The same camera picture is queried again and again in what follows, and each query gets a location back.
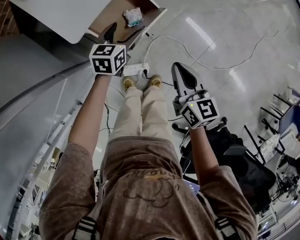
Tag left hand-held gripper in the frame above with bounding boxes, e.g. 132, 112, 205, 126
89, 22, 147, 77

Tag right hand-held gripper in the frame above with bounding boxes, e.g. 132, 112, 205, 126
170, 61, 221, 130

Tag brown wooden drawer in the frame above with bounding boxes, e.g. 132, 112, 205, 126
87, 0, 169, 51

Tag white item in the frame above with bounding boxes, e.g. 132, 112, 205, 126
122, 7, 144, 29

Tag person's left forearm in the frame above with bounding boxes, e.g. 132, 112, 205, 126
67, 73, 114, 157

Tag person's right forearm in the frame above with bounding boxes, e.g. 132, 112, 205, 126
188, 125, 222, 193

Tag person's right tan shoe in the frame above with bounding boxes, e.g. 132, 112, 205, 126
148, 74, 164, 89

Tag person's tan shoe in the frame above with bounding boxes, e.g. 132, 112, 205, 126
122, 75, 138, 93
148, 74, 164, 89

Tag white power strip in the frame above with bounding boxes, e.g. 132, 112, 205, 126
122, 62, 151, 77

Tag person's left tan shoe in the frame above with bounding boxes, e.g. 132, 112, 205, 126
122, 75, 138, 93

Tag person's beige trousers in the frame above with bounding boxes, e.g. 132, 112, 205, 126
106, 83, 176, 146

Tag white cabinet top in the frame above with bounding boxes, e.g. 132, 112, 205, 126
9, 0, 131, 45

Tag black office chair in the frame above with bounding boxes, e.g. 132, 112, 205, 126
171, 116, 277, 216

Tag blue chair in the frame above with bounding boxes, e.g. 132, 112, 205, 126
274, 103, 300, 136

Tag person's brown printed shirt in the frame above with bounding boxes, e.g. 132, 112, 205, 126
38, 135, 259, 240

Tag white power cable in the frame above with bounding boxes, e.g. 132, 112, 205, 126
143, 25, 291, 71

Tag thin black cable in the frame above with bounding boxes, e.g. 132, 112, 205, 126
99, 102, 112, 136

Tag right striped backpack strap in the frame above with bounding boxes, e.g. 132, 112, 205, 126
213, 216, 239, 240

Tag striped backpack strap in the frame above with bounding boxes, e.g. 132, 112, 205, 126
213, 216, 239, 240
71, 215, 99, 240

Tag left striped backpack strap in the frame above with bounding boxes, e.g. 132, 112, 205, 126
71, 215, 99, 240

